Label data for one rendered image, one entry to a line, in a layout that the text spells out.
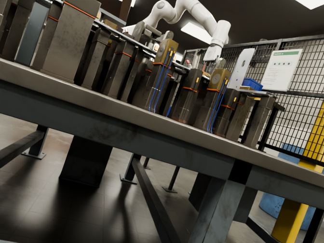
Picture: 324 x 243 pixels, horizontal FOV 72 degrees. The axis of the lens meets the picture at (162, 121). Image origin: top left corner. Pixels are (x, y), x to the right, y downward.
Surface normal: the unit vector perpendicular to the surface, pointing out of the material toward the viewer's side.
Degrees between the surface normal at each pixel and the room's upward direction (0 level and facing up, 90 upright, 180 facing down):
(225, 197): 90
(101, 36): 90
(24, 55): 90
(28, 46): 90
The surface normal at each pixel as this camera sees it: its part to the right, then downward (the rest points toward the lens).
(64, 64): 0.48, 0.21
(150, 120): 0.25, 0.12
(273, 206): -0.81, -0.28
